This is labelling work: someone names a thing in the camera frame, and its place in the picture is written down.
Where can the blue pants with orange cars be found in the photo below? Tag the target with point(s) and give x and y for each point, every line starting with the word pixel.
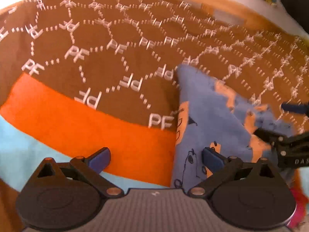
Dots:
pixel 205 116

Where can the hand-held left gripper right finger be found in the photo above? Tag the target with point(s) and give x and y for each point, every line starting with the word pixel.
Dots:
pixel 212 160

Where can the brown patterned blanket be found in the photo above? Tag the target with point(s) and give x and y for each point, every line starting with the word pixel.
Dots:
pixel 96 41

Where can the black hanging garment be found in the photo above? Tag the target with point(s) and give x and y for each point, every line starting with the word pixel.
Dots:
pixel 297 0

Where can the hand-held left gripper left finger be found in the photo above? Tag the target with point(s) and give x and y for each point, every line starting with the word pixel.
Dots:
pixel 99 160

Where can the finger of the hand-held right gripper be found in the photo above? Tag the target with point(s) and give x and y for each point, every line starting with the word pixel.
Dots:
pixel 294 108
pixel 268 135

